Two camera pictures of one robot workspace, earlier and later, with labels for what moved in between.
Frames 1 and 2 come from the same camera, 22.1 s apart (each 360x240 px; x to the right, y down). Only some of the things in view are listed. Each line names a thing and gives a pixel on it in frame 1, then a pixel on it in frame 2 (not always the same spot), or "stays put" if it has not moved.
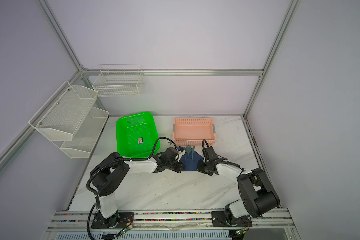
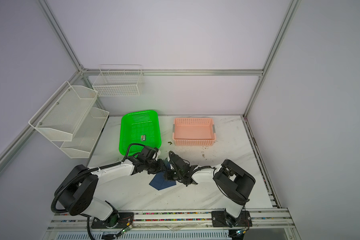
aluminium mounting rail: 174,221 stays put
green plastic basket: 136,136 stays put
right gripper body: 203,166 -> 173,175
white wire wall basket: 119,80 stays put
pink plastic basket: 191,131 stays put
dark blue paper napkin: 189,164 -> 160,182
